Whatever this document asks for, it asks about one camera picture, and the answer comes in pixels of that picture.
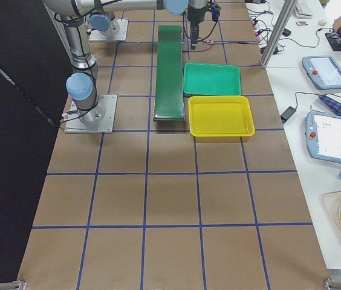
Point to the right corner bracket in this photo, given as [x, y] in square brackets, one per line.
[331, 284]

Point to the lower teach pendant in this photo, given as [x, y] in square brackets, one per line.
[323, 136]

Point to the green plastic tray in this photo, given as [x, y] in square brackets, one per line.
[211, 79]

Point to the aluminium frame post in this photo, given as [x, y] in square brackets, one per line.
[283, 17]

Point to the green conveyor belt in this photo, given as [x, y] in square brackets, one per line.
[169, 97]

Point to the black power adapter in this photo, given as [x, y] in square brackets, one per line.
[287, 114]

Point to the teach pendant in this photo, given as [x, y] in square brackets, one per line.
[323, 136]
[323, 71]

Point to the blue plaid cloth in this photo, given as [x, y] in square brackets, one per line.
[335, 106]

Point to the white keyboard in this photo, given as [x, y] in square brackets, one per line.
[302, 10]

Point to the left corner bracket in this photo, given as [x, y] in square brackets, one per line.
[14, 285]

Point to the yellow plastic tray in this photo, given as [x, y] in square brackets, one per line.
[220, 116]

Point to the black phone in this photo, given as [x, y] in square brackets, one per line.
[286, 32]

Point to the small controller circuit board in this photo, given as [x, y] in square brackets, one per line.
[208, 42]

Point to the upper teach pendant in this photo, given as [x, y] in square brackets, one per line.
[323, 71]

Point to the corner bracket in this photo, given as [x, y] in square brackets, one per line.
[14, 285]
[331, 284]

